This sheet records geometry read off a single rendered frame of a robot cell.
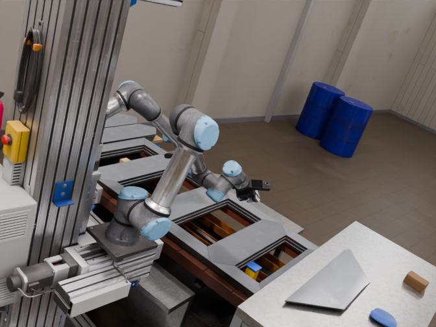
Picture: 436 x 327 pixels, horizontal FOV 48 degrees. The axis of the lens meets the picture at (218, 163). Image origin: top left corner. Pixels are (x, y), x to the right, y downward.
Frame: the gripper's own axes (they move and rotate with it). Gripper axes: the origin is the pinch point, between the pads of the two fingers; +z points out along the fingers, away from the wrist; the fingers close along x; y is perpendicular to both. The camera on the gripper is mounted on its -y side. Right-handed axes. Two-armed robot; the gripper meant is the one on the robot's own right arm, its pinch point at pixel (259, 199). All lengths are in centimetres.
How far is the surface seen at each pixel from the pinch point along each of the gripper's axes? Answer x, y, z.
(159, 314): 42, 66, 24
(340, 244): 13, -30, 44
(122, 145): -78, 102, 29
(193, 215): -12, 48, 27
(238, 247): 11.8, 21.3, 26.8
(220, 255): 19.8, 26.8, 14.6
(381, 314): 58, -45, 14
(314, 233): -84, 17, 256
